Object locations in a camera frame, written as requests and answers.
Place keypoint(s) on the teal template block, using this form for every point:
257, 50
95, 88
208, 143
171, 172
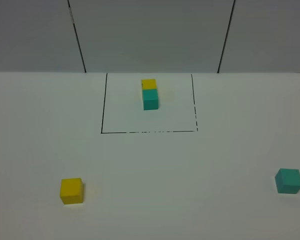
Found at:
150, 99

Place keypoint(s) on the yellow template block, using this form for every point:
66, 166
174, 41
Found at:
148, 84

